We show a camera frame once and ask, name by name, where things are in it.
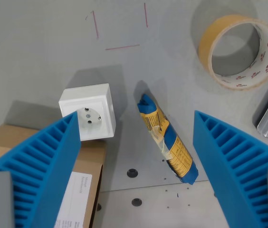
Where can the white wall socket box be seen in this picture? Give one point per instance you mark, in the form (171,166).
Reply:
(89,97)

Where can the brown cardboard box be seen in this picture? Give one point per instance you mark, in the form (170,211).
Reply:
(92,156)

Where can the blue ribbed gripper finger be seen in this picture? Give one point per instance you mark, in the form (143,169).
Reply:
(46,161)
(233,161)

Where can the clear packing tape roll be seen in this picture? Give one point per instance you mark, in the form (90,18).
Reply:
(205,45)

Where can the blue bag with yellow label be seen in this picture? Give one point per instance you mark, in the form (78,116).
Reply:
(172,137)

